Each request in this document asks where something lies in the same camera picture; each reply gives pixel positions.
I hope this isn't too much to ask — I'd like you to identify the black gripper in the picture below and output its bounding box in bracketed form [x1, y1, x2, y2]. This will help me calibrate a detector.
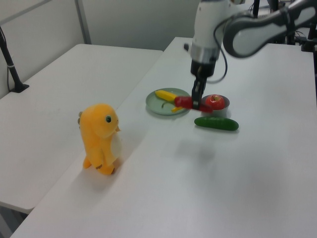
[190, 57, 216, 110]

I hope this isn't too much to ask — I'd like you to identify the red chili pepper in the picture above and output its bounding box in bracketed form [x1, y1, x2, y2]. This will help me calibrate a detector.
[174, 96, 213, 114]

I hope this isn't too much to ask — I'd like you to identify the green plastic plate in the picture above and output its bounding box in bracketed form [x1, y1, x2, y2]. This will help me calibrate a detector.
[145, 88, 193, 117]

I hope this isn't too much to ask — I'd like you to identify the red apple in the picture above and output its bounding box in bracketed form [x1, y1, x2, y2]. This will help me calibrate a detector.
[205, 94, 225, 111]

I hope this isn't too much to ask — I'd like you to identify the grey round bowl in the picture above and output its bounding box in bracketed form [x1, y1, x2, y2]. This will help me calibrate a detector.
[200, 95, 231, 118]

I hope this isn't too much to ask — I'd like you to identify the yellow banana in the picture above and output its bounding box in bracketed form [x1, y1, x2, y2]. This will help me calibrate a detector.
[155, 90, 185, 114]

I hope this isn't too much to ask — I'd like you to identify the green cucumber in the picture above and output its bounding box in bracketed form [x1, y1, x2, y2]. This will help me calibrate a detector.
[194, 117, 240, 132]

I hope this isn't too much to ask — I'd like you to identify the orange plush toy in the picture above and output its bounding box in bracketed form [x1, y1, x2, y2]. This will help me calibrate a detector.
[78, 103, 124, 176]

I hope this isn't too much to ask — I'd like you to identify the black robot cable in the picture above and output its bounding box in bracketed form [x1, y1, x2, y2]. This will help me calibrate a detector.
[207, 14, 230, 84]

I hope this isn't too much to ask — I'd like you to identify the grey partition post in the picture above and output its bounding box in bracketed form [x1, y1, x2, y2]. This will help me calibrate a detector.
[75, 0, 93, 46]

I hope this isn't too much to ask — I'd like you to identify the black camera stand pole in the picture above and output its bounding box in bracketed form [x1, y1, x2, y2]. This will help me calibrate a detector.
[0, 25, 30, 94]

